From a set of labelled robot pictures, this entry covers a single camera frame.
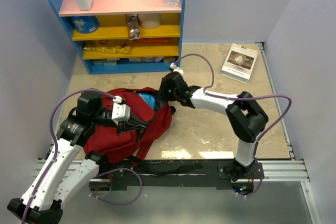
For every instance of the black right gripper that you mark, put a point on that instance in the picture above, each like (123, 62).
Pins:
(163, 92)

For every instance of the blue dinosaur pencil case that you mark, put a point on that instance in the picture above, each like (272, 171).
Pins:
(150, 99)

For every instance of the red backpack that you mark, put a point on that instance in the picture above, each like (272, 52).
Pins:
(140, 131)

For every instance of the white coffee cover book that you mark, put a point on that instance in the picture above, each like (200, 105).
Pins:
(239, 63)

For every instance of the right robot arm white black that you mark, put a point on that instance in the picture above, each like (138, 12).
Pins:
(247, 118)

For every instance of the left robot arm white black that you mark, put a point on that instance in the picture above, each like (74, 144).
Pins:
(44, 200)

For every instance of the yellow chips bag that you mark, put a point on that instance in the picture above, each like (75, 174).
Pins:
(109, 46)

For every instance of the red flat box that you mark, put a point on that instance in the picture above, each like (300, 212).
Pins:
(154, 40)

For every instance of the silver snack packet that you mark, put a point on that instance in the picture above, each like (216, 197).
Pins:
(133, 27)

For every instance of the white round container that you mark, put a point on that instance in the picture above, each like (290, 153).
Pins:
(149, 21)

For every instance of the blue shelf unit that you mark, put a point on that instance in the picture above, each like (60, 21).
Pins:
(112, 17)

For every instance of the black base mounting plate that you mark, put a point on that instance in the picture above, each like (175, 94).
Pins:
(219, 173)

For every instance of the blue snack can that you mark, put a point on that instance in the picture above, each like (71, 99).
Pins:
(85, 24)

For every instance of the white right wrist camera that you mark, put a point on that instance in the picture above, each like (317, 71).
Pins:
(174, 68)

